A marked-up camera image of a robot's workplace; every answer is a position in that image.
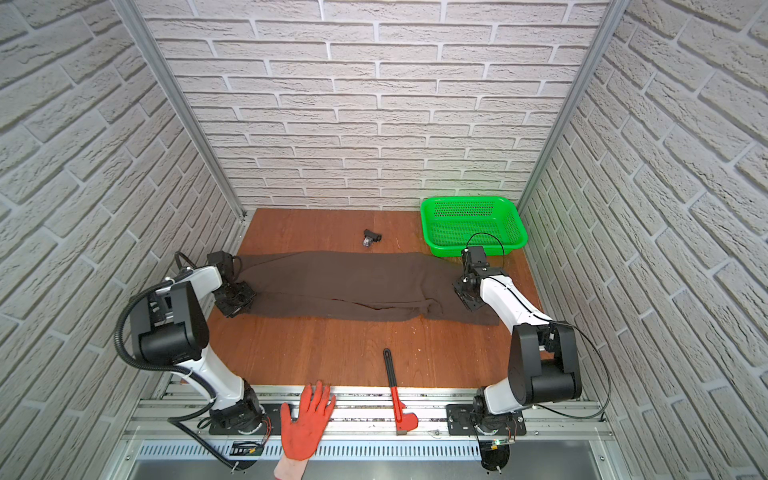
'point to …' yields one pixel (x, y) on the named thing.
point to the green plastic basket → (449, 224)
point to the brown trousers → (359, 286)
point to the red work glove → (300, 439)
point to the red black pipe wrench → (403, 422)
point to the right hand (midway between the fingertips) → (467, 292)
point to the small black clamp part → (370, 237)
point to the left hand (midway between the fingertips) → (253, 299)
